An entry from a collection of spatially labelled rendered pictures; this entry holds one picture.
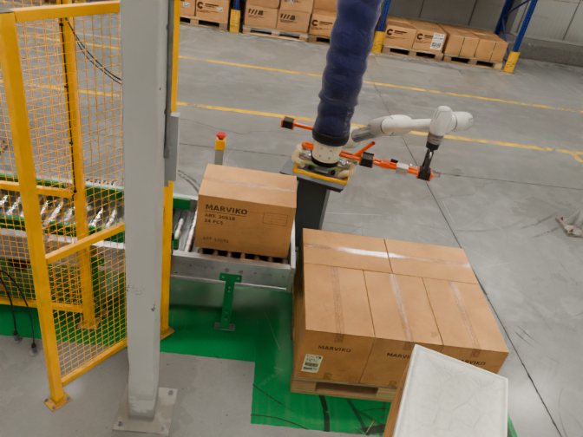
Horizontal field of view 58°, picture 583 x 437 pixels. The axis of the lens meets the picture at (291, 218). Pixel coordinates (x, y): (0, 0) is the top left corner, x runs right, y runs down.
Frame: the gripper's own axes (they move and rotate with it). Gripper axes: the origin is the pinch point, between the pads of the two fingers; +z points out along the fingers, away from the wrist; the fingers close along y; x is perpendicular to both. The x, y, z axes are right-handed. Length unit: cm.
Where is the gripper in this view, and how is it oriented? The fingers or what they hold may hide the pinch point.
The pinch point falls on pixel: (423, 172)
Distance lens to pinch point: 326.6
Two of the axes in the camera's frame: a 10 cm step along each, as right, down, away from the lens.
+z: -1.6, 8.2, 5.5
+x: 9.6, 2.5, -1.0
